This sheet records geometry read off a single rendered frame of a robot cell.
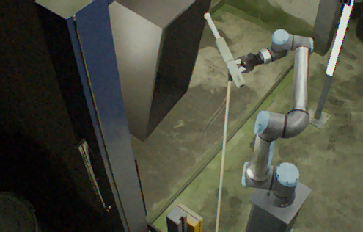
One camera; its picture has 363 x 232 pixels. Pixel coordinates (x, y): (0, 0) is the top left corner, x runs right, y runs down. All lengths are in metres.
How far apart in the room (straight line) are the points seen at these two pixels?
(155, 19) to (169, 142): 1.65
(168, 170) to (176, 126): 0.45
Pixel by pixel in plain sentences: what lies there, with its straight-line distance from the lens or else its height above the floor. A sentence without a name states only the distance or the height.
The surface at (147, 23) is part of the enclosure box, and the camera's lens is 2.40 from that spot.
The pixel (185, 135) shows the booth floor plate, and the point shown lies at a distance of 3.86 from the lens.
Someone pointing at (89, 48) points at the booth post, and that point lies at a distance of 1.57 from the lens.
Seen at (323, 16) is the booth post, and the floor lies 0.49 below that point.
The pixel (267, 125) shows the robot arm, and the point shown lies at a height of 1.47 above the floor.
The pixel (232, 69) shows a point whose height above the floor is 1.37.
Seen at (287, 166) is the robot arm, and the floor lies 0.91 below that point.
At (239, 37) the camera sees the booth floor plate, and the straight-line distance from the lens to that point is 4.76.
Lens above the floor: 3.13
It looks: 50 degrees down
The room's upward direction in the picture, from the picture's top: 2 degrees counter-clockwise
